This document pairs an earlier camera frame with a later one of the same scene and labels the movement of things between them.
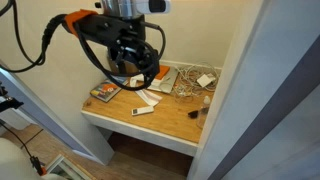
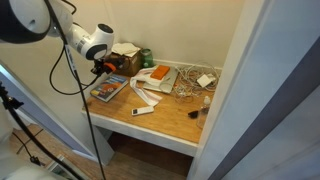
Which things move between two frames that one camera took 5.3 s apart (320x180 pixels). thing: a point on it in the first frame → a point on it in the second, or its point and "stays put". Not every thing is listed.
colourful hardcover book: x=105 y=90 stays put
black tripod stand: x=6 y=102 → x=13 y=104
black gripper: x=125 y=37 → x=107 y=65
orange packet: x=163 y=70 stays put
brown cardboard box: x=129 y=67 stays put
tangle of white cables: x=193 y=78 stays put
